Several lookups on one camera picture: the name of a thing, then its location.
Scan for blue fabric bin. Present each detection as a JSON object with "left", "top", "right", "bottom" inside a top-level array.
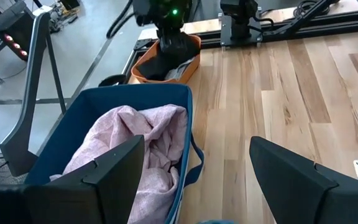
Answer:
[{"left": 25, "top": 83, "right": 205, "bottom": 224}]

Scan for grey angled metal stand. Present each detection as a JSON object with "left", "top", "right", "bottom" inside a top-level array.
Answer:
[{"left": 0, "top": 11, "right": 68, "bottom": 177}]

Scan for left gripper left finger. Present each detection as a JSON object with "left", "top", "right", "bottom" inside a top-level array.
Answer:
[{"left": 54, "top": 134, "right": 145, "bottom": 224}]

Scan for pink woven cloth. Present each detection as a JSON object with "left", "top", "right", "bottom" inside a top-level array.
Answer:
[{"left": 50, "top": 104, "right": 188, "bottom": 224}]

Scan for black aluminium table frame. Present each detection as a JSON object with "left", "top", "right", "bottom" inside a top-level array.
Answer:
[{"left": 122, "top": 9, "right": 358, "bottom": 75}]

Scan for orange plastic bin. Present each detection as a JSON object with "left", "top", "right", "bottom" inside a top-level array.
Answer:
[{"left": 131, "top": 34, "right": 202, "bottom": 85}]

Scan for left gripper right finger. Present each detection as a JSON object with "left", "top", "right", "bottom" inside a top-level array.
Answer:
[{"left": 249, "top": 136, "right": 338, "bottom": 224}]

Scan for light grey sock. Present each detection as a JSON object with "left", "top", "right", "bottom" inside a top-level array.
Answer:
[{"left": 165, "top": 57, "right": 195, "bottom": 81}]

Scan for coiled black cable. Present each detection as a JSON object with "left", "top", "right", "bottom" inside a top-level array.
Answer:
[{"left": 293, "top": 0, "right": 323, "bottom": 16}]

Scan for black cloth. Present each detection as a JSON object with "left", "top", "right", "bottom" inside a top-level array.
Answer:
[{"left": 135, "top": 32, "right": 199, "bottom": 82}]

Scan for blue striped towel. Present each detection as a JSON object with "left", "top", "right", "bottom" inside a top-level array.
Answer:
[{"left": 197, "top": 219, "right": 239, "bottom": 224}]

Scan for black power strip red switches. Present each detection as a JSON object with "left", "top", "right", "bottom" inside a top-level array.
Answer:
[{"left": 3, "top": 32, "right": 29, "bottom": 62}]

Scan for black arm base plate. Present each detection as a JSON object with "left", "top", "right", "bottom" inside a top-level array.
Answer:
[{"left": 219, "top": 14, "right": 263, "bottom": 49}]

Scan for black clamp handle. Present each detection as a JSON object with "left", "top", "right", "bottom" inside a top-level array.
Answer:
[{"left": 98, "top": 73, "right": 127, "bottom": 88}]

